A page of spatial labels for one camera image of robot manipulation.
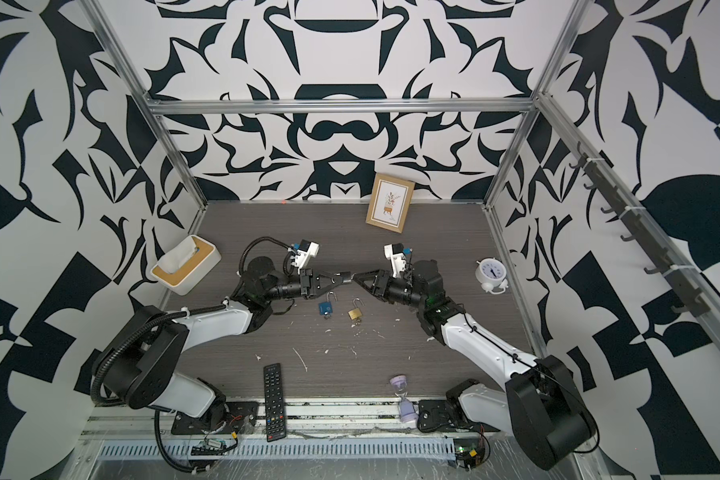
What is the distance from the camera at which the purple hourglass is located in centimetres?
74

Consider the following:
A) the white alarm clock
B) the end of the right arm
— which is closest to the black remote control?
the end of the right arm

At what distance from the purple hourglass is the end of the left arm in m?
0.29

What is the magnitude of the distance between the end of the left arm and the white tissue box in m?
0.40

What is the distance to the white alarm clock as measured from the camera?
0.98 meters

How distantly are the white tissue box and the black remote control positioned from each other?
38cm

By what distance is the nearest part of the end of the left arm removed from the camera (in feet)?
2.34
